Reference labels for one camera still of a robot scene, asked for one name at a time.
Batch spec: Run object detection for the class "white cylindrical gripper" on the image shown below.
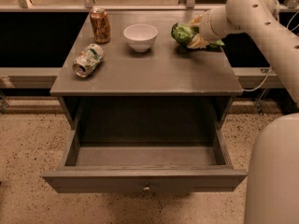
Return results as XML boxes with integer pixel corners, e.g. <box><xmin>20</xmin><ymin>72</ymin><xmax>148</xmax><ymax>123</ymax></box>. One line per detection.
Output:
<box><xmin>187</xmin><ymin>7</ymin><xmax>242</xmax><ymax>49</ymax></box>

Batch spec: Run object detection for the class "green rice chip bag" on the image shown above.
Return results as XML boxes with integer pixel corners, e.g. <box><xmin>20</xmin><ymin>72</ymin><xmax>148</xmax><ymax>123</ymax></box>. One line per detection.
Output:
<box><xmin>171</xmin><ymin>23</ymin><xmax>224</xmax><ymax>48</ymax></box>

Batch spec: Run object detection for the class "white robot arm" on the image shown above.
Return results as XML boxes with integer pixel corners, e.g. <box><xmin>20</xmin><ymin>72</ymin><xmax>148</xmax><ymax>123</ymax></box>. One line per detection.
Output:
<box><xmin>195</xmin><ymin>0</ymin><xmax>299</xmax><ymax>224</ymax></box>

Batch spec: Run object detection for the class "open grey top drawer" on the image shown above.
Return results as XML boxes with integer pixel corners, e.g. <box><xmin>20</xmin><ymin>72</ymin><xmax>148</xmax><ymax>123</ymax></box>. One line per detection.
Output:
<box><xmin>43</xmin><ymin>97</ymin><xmax>247</xmax><ymax>193</ymax></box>

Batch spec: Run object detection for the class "white ceramic bowl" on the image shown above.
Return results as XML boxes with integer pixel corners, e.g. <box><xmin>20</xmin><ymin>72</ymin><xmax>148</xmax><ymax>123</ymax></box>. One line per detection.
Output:
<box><xmin>123</xmin><ymin>23</ymin><xmax>158</xmax><ymax>52</ymax></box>

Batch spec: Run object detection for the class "grey wooden cabinet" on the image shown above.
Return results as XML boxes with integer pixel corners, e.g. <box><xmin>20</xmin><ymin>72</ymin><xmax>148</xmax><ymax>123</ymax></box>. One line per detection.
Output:
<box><xmin>50</xmin><ymin>9</ymin><xmax>244</xmax><ymax>130</ymax></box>

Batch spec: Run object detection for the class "upright orange soda can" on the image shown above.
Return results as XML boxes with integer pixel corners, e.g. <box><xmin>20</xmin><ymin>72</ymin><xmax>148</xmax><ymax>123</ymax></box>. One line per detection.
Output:
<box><xmin>90</xmin><ymin>7</ymin><xmax>110</xmax><ymax>43</ymax></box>

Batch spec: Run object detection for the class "lying green white can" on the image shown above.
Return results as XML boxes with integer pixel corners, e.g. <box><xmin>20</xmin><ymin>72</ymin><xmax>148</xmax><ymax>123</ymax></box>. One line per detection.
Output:
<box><xmin>72</xmin><ymin>44</ymin><xmax>105</xmax><ymax>77</ymax></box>

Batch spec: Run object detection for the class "white cable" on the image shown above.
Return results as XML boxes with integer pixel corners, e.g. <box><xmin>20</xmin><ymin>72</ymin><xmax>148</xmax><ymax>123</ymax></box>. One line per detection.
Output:
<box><xmin>242</xmin><ymin>66</ymin><xmax>274</xmax><ymax>93</ymax></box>

